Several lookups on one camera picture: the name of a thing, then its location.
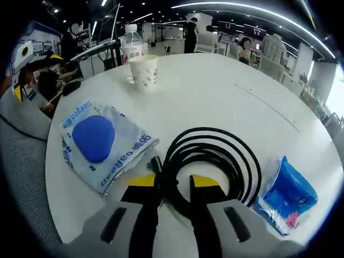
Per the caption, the blue tissue packet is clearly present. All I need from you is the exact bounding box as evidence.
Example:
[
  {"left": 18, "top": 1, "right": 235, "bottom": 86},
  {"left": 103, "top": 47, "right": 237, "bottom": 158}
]
[{"left": 252, "top": 155, "right": 319, "bottom": 237}]

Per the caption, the open laptop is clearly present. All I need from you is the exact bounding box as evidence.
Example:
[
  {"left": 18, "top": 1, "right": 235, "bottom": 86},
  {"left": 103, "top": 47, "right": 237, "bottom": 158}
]
[{"left": 98, "top": 4, "right": 121, "bottom": 45}]

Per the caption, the dark hanging display screen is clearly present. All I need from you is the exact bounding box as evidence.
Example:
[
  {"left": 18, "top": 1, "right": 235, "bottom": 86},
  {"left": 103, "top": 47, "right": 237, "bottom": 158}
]
[
  {"left": 218, "top": 20, "right": 237, "bottom": 32},
  {"left": 243, "top": 23, "right": 267, "bottom": 37}
]

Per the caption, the black-legged laptop stand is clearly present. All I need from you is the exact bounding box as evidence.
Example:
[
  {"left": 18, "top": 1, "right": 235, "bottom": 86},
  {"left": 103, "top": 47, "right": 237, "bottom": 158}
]
[{"left": 70, "top": 40, "right": 121, "bottom": 78}]

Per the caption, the white inset power strip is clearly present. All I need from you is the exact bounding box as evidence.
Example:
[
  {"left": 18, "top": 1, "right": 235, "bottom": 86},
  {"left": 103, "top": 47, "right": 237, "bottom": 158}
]
[{"left": 234, "top": 82, "right": 301, "bottom": 133}]

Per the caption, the curved ceiling light strip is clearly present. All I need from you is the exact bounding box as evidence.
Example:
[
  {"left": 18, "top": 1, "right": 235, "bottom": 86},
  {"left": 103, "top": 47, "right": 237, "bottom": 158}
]
[{"left": 170, "top": 2, "right": 336, "bottom": 59}]

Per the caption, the white office chair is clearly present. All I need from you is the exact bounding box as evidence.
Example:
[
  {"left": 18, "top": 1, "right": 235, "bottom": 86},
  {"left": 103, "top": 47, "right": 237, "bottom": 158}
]
[
  {"left": 259, "top": 56, "right": 284, "bottom": 81},
  {"left": 195, "top": 33, "right": 220, "bottom": 54}
]

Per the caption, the grey mesh chair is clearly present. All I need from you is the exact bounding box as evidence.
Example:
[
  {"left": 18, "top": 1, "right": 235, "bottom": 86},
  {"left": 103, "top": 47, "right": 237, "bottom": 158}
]
[{"left": 0, "top": 88, "right": 65, "bottom": 250}]

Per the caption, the patterned white paper cup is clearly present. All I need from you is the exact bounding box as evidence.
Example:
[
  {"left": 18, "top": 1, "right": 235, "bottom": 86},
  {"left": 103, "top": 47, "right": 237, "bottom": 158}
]
[{"left": 128, "top": 54, "right": 159, "bottom": 93}]

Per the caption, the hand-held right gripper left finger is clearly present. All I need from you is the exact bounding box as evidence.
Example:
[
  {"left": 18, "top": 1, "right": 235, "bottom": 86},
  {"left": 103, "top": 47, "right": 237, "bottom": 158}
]
[{"left": 63, "top": 173, "right": 162, "bottom": 258}]

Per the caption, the black chair armrest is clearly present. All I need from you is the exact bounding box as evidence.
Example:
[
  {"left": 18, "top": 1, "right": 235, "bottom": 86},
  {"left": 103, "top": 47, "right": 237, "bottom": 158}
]
[{"left": 62, "top": 82, "right": 82, "bottom": 97}]

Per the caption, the clear packet with blue pad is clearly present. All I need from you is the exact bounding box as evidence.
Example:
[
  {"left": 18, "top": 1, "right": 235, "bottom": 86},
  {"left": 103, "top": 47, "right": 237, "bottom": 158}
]
[{"left": 59, "top": 99, "right": 160, "bottom": 198}]

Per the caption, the black cable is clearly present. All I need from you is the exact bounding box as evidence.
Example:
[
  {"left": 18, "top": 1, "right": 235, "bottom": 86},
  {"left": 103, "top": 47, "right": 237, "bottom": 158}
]
[{"left": 147, "top": 127, "right": 263, "bottom": 213}]

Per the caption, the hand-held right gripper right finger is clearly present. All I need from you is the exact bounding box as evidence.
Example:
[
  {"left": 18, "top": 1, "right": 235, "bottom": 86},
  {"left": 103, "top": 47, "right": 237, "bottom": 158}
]
[{"left": 189, "top": 174, "right": 304, "bottom": 258}]

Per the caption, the blue and white wall poster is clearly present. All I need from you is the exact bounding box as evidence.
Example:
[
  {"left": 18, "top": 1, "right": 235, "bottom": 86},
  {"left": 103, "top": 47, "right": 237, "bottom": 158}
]
[{"left": 18, "top": 23, "right": 62, "bottom": 95}]

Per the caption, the clear plastic water bottle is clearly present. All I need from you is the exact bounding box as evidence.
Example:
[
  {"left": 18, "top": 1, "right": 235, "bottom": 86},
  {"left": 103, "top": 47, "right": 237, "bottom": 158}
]
[{"left": 120, "top": 23, "right": 145, "bottom": 84}]

